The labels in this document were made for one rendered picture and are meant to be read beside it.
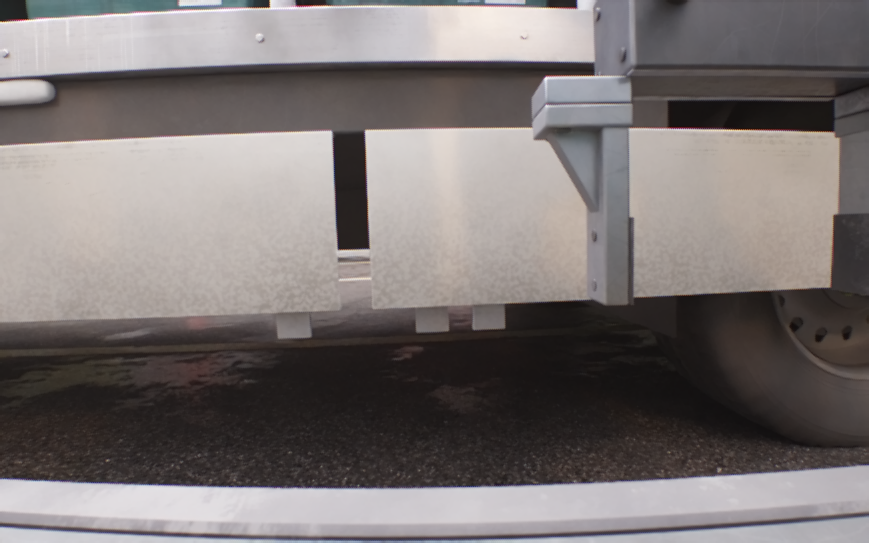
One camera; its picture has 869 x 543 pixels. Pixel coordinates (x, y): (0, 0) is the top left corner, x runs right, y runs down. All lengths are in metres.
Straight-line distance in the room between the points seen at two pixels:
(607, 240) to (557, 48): 0.39
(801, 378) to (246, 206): 0.87
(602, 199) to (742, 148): 0.47
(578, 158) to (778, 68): 0.09
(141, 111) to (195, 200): 0.13
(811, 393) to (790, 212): 0.35
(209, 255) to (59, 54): 0.28
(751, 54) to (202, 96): 0.52
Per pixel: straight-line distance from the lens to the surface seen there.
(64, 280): 0.64
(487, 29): 0.56
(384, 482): 0.77
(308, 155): 0.52
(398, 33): 0.55
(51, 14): 0.91
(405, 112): 0.54
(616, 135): 0.22
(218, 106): 0.58
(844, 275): 0.30
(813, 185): 0.74
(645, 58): 0.22
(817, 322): 1.06
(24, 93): 0.68
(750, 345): 0.84
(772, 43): 0.25
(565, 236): 0.54
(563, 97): 0.21
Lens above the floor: 0.39
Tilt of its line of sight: 5 degrees down
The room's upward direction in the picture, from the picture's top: 2 degrees counter-clockwise
